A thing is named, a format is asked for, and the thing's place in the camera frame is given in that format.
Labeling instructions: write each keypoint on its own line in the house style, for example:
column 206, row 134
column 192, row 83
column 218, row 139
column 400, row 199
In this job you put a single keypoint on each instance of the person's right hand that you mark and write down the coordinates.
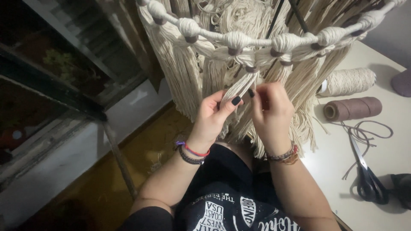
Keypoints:
column 273, row 122

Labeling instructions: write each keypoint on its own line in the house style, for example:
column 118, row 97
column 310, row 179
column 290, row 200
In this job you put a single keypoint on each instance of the dark window frame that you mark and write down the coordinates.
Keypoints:
column 48, row 96

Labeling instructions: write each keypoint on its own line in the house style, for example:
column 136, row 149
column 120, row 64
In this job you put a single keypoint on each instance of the green plant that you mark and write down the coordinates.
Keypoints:
column 62, row 65

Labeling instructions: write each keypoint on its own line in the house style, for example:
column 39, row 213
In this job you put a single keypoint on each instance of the black printed t-shirt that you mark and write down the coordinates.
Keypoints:
column 224, row 192

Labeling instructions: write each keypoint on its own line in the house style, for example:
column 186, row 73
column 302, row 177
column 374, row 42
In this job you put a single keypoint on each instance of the purple round object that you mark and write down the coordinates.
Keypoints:
column 402, row 82

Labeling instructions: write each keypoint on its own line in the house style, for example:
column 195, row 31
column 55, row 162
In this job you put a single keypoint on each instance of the black object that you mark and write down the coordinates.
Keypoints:
column 403, row 189

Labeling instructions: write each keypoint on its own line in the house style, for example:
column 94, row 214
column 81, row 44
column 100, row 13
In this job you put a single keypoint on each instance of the black metal rod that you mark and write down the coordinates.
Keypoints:
column 299, row 16
column 274, row 19

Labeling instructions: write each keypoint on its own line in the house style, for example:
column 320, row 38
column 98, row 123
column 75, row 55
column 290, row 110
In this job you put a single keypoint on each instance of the person's left hand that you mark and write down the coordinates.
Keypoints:
column 208, row 123

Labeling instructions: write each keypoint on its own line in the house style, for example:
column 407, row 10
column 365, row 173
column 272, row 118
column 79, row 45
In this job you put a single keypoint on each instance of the rusty metal pole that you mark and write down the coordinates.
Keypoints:
column 120, row 160

